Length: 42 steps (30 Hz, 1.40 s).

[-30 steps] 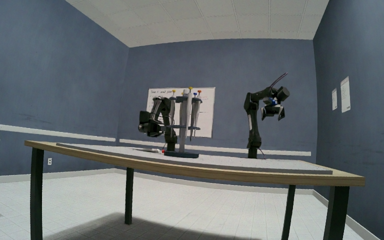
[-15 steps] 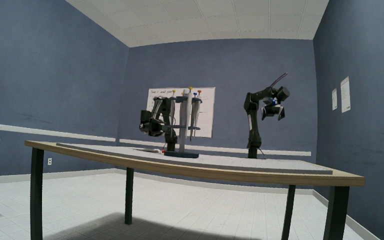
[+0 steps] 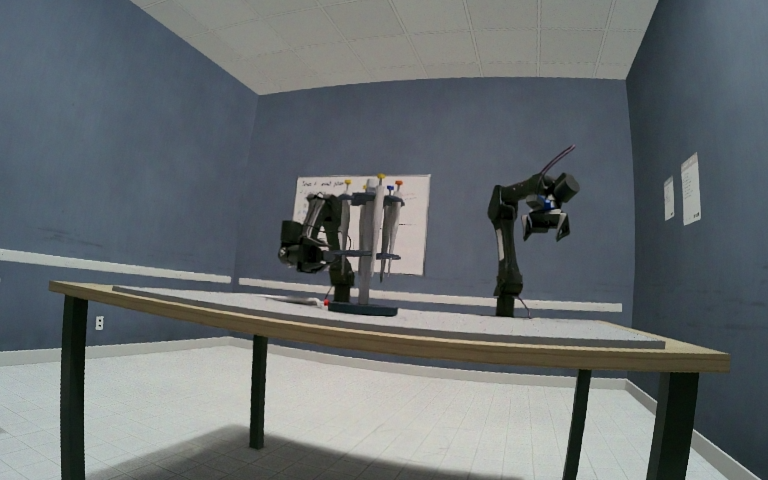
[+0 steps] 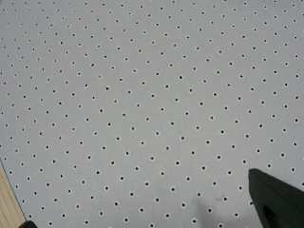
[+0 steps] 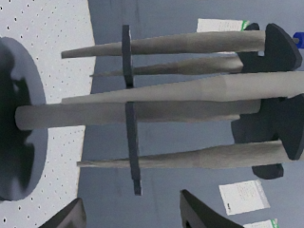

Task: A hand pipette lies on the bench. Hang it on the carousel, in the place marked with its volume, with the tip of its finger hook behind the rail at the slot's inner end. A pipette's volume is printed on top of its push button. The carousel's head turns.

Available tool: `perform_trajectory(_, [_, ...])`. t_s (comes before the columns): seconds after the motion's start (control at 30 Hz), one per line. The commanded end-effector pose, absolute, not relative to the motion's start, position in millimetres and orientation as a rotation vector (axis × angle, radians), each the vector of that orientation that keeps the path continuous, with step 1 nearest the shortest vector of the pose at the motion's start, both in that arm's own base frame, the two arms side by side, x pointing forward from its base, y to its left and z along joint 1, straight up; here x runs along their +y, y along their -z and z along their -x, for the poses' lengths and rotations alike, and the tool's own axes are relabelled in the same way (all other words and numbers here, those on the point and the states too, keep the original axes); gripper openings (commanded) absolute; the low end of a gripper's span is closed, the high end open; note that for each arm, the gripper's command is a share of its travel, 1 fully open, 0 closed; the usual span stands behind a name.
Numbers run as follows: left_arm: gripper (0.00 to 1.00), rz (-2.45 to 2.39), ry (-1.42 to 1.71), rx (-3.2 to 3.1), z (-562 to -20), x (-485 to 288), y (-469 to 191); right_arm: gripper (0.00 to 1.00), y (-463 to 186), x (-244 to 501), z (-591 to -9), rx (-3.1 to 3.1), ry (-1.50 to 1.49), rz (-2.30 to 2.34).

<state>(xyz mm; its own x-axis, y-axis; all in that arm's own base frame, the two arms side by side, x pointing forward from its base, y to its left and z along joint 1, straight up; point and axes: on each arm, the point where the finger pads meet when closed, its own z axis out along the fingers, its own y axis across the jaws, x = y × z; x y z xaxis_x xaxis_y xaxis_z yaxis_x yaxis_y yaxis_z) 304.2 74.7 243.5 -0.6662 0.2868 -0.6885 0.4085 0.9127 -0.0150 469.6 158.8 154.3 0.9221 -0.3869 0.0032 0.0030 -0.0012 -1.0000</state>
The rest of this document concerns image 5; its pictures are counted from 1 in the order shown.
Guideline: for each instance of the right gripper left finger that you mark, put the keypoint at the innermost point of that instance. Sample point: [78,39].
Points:
[72,215]

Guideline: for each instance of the grey base plate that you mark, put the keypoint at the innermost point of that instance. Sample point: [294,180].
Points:
[45,28]

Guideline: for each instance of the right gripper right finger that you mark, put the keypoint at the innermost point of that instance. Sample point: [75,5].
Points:
[196,214]

